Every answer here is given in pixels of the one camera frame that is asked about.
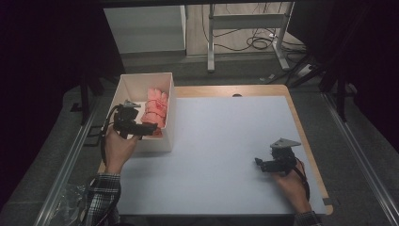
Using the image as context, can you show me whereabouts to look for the person's left hand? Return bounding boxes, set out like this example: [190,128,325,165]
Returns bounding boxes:
[104,123,143,175]

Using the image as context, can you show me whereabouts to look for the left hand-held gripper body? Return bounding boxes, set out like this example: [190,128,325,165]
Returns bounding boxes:
[112,99,143,139]

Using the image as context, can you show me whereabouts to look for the black metal stand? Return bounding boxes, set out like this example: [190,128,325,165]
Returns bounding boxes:
[69,70,106,148]
[287,3,359,123]

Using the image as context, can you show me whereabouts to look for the pale blue table mat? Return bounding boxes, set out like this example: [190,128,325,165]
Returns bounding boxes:
[116,95,327,218]

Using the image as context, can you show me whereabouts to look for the person's right hand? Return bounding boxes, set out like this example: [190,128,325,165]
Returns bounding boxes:
[271,160,313,215]

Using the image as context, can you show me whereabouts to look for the grey metal desk frame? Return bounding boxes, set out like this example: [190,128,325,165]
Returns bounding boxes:
[206,1,296,73]

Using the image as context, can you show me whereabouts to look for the clear plastic bag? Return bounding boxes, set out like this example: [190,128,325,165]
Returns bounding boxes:
[55,180,92,226]

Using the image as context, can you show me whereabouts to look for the white power strip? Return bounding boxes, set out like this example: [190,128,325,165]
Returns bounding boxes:
[296,63,314,78]

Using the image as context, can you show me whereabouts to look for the wooden table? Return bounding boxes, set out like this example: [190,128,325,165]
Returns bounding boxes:
[97,84,334,218]

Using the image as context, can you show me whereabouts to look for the aluminium rail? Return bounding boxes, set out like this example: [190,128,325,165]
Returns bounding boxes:
[322,91,399,226]
[33,102,102,226]

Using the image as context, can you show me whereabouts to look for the pink glove with strap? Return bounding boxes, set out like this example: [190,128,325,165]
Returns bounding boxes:
[140,88,169,130]

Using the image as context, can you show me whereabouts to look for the dark right gripper cable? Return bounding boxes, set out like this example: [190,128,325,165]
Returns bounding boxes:
[295,156,311,202]

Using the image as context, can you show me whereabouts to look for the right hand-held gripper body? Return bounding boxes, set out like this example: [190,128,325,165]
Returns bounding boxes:
[268,137,302,176]

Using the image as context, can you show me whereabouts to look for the white cabinet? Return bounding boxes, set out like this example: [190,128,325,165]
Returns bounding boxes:
[103,5,187,55]

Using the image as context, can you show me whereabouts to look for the white box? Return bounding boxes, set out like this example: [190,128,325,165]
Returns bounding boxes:
[101,72,177,154]

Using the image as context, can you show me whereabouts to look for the black floor cables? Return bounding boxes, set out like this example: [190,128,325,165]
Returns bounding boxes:
[200,3,308,64]

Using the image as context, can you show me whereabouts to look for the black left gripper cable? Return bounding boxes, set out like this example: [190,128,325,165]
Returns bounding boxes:
[99,104,124,168]

